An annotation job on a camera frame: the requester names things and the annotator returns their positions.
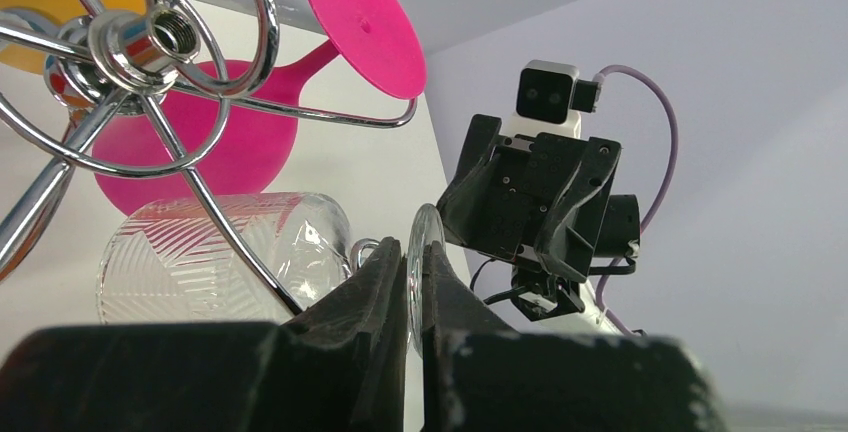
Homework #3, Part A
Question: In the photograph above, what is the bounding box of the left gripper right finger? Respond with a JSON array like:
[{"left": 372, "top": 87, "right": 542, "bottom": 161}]
[{"left": 421, "top": 242, "right": 729, "bottom": 431}]

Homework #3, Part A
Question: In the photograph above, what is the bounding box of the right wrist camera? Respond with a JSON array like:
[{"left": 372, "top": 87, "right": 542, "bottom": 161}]
[{"left": 504, "top": 59, "right": 601, "bottom": 139}]

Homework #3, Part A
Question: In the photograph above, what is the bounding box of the clear patterned wine glass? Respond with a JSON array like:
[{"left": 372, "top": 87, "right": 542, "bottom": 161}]
[{"left": 96, "top": 193, "right": 448, "bottom": 359}]

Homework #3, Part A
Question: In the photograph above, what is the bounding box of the magenta wine glass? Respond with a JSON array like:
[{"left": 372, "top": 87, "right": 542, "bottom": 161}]
[{"left": 92, "top": 0, "right": 427, "bottom": 215}]

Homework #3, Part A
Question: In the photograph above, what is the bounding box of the chrome wine glass rack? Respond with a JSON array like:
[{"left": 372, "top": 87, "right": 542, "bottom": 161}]
[{"left": 1, "top": 0, "right": 427, "bottom": 315}]

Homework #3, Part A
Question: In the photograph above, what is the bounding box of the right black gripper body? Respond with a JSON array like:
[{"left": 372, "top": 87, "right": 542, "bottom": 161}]
[{"left": 437, "top": 114, "right": 640, "bottom": 283}]

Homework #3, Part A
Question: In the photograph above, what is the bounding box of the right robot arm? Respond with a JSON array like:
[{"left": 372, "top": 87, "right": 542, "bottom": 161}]
[{"left": 437, "top": 114, "right": 640, "bottom": 332}]

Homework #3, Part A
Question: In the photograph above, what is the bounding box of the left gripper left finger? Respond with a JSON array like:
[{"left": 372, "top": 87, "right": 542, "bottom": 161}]
[{"left": 1, "top": 237, "right": 407, "bottom": 431}]

